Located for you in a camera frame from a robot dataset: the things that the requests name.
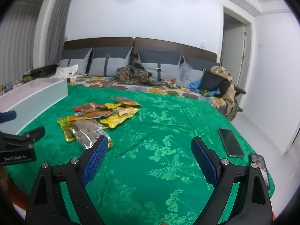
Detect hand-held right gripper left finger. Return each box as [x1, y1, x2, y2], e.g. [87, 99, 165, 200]
[25, 135, 109, 225]

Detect white storage box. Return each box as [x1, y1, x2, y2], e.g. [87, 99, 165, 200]
[0, 78, 68, 136]

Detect grey curtain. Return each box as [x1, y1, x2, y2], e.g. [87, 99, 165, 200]
[0, 0, 75, 85]

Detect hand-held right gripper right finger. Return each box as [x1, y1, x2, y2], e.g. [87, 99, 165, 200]
[191, 136, 273, 225]

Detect smartphone with lit screen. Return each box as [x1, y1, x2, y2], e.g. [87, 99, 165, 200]
[250, 153, 270, 189]

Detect white plastic bag red print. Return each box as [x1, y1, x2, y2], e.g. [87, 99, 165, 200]
[55, 64, 79, 78]

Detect black smartphone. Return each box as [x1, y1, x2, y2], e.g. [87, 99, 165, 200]
[217, 128, 245, 158]

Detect beige patterned garment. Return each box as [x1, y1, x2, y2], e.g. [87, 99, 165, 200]
[209, 66, 246, 122]

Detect green patterned blanket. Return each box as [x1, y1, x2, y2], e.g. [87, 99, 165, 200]
[6, 85, 275, 225]

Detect orange and dark snack packet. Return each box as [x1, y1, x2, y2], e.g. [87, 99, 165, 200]
[112, 97, 143, 107]

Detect black bag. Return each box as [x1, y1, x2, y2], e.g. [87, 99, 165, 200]
[198, 71, 231, 98]

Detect dark patterned cloth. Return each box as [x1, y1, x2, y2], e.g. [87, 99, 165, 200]
[103, 60, 181, 89]

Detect white door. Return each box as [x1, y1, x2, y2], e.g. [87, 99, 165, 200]
[221, 6, 252, 92]

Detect floral bedsheet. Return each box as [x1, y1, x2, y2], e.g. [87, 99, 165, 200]
[0, 74, 237, 122]

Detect clear plastic bag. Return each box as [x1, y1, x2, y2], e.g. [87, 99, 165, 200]
[175, 56, 194, 87]

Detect clear sausage packet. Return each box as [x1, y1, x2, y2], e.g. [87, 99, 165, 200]
[74, 110, 112, 120]

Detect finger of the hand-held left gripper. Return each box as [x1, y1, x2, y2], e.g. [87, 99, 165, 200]
[0, 127, 45, 149]
[0, 111, 17, 124]

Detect blue cloth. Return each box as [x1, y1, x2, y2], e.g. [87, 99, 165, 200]
[185, 80, 221, 96]

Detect grey pillow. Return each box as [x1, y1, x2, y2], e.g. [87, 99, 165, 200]
[57, 47, 93, 75]
[137, 49, 182, 80]
[180, 56, 219, 85]
[88, 46, 134, 77]

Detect yellow peanut packet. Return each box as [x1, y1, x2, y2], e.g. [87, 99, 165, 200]
[57, 116, 114, 149]

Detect silver snack packet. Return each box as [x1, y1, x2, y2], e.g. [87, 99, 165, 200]
[71, 121, 110, 150]

